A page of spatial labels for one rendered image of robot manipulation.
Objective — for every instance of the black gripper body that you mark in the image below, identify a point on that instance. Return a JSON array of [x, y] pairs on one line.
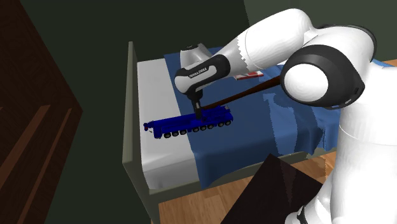
[[196, 100]]

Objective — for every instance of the blue blanket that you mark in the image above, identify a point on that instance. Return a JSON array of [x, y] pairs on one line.
[[248, 133]]

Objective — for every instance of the long dark brown stick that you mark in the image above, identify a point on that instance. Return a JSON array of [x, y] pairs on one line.
[[242, 93]]

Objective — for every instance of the dark brown wooden cabinet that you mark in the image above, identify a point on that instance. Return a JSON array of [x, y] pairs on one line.
[[28, 93]]

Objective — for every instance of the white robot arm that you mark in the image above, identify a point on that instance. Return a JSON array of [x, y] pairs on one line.
[[356, 130]]

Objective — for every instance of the bed with grey frame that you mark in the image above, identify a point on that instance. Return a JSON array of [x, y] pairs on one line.
[[155, 102]]

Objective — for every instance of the blue toy crane truck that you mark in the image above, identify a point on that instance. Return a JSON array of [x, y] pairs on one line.
[[186, 122]]

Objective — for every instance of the red and white flat box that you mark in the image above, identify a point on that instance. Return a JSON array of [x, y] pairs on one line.
[[248, 75]]

